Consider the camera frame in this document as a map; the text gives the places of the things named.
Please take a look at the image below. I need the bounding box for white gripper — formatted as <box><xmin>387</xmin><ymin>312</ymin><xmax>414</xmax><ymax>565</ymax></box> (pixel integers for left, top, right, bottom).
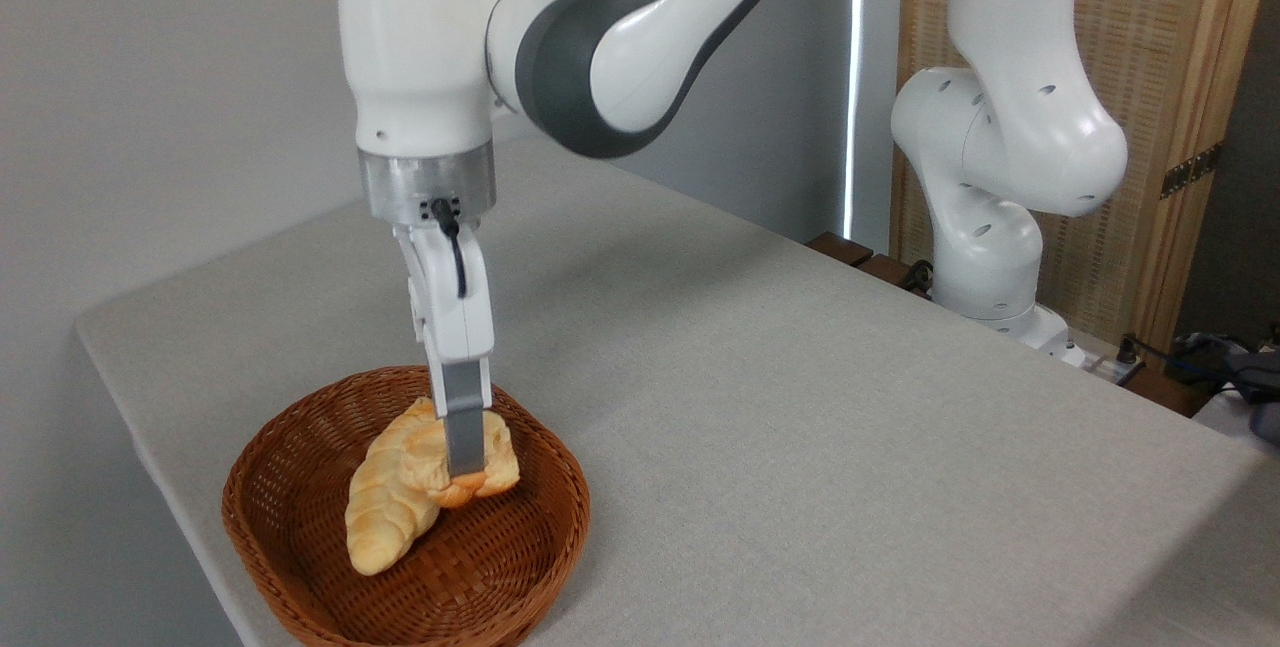
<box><xmin>393</xmin><ymin>223</ymin><xmax>497</xmax><ymax>480</ymax></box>

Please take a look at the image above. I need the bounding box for round bread roll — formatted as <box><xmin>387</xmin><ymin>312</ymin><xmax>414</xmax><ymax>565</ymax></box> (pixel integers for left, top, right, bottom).
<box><xmin>400</xmin><ymin>410</ymin><xmax>522</xmax><ymax>510</ymax></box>

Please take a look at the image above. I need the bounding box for long braided bread loaf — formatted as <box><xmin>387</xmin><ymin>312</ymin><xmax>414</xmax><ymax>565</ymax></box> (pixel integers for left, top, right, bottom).
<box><xmin>345</xmin><ymin>397</ymin><xmax>447</xmax><ymax>577</ymax></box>

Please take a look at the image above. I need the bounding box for brown wicker basket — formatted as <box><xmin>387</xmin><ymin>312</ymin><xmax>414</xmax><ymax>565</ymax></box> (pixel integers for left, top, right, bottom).
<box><xmin>221</xmin><ymin>365</ymin><xmax>592</xmax><ymax>647</ymax></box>

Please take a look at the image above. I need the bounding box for grey tablecloth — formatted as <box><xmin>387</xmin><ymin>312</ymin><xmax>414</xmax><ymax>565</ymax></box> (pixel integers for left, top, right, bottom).
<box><xmin>75</xmin><ymin>134</ymin><xmax>1280</xmax><ymax>647</ymax></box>

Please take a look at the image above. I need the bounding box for dark brown wooden block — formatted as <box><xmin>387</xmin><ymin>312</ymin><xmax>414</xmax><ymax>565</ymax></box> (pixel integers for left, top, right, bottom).
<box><xmin>806</xmin><ymin>232</ymin><xmax>875</xmax><ymax>269</ymax></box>
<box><xmin>858</xmin><ymin>254</ymin><xmax>933</xmax><ymax>300</ymax></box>

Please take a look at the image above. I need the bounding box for metal screen hinge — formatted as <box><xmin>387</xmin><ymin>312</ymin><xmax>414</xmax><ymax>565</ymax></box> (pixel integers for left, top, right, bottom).
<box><xmin>1160</xmin><ymin>142</ymin><xmax>1223</xmax><ymax>200</ymax></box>

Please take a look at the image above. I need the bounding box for dark grey bag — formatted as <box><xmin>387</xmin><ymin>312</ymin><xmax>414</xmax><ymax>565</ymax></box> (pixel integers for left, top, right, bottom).
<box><xmin>1175</xmin><ymin>331</ymin><xmax>1280</xmax><ymax>445</ymax></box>

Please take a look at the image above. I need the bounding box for wooden rattan folding screen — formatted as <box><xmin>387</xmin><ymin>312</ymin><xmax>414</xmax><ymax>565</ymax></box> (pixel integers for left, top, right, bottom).
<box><xmin>890</xmin><ymin>0</ymin><xmax>1280</xmax><ymax>358</ymax></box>

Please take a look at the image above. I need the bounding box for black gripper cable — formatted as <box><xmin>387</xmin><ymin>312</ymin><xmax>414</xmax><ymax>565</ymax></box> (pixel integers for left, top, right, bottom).
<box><xmin>430</xmin><ymin>199</ymin><xmax>470</xmax><ymax>300</ymax></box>

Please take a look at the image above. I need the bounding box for black background cable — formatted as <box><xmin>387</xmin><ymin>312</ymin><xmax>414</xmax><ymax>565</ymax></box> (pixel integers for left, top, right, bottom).
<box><xmin>1118</xmin><ymin>331</ymin><xmax>1236</xmax><ymax>390</ymax></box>

